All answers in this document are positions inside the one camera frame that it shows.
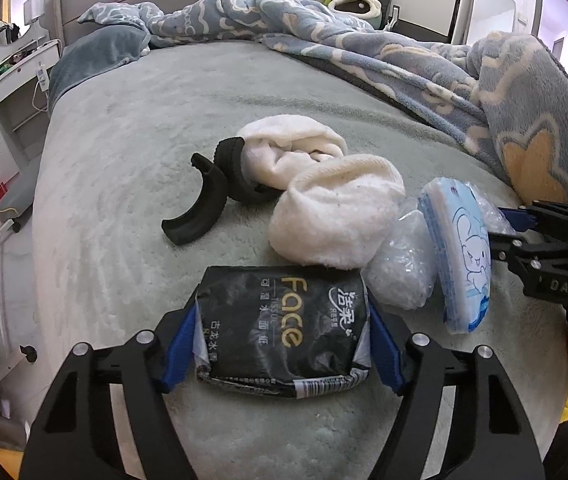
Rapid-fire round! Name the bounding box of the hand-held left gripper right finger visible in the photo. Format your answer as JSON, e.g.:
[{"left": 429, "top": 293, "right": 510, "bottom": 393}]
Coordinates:
[{"left": 366, "top": 302, "right": 547, "bottom": 480}]

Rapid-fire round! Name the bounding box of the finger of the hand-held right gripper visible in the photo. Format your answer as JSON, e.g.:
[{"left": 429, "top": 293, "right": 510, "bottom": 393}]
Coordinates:
[
  {"left": 489, "top": 232, "right": 568, "bottom": 283},
  {"left": 496, "top": 200, "right": 568, "bottom": 234}
]

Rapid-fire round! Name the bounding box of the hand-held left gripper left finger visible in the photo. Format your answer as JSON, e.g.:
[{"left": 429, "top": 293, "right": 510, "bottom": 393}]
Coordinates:
[{"left": 19, "top": 304, "right": 200, "bottom": 480}]

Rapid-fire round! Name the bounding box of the blue cartoon tissue pack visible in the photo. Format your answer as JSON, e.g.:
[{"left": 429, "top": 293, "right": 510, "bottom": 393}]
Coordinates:
[{"left": 418, "top": 177, "right": 492, "bottom": 335}]

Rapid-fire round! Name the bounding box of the black tissue pack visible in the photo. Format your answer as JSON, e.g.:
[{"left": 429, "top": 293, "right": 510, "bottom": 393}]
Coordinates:
[{"left": 193, "top": 265, "right": 372, "bottom": 400}]

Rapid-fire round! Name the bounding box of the black curved plastic piece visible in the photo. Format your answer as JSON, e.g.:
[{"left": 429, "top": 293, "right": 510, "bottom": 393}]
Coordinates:
[{"left": 161, "top": 152, "right": 229, "bottom": 247}]

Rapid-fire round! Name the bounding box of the clear plastic bag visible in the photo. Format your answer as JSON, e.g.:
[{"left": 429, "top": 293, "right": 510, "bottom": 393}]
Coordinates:
[{"left": 361, "top": 187, "right": 517, "bottom": 309}]

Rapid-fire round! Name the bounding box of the white fuzzy sock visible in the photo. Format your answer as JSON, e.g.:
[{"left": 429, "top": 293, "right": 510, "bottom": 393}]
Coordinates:
[
  {"left": 268, "top": 154, "right": 406, "bottom": 268},
  {"left": 236, "top": 115, "right": 349, "bottom": 192}
]

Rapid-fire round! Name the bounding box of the black sock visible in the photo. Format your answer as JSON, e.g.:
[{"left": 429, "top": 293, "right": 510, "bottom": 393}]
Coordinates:
[{"left": 212, "top": 136, "right": 275, "bottom": 206}]

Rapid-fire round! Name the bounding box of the white door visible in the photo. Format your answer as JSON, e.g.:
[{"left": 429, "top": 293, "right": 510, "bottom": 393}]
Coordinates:
[{"left": 464, "top": 0, "right": 517, "bottom": 47}]

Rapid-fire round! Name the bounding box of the blue patterned fleece blanket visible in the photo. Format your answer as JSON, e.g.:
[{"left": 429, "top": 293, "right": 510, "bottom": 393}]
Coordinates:
[{"left": 78, "top": 0, "right": 568, "bottom": 206}]

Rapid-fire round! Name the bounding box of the grey-blue pillow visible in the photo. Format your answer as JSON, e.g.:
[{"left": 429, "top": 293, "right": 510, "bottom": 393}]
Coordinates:
[{"left": 49, "top": 25, "right": 151, "bottom": 111}]

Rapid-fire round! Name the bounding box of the white charger with cable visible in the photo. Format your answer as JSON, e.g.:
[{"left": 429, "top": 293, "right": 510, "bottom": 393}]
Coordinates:
[{"left": 34, "top": 61, "right": 51, "bottom": 111}]

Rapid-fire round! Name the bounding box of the oval wall mirror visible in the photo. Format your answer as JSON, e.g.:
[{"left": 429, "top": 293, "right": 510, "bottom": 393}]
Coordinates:
[{"left": 0, "top": 0, "right": 45, "bottom": 48}]

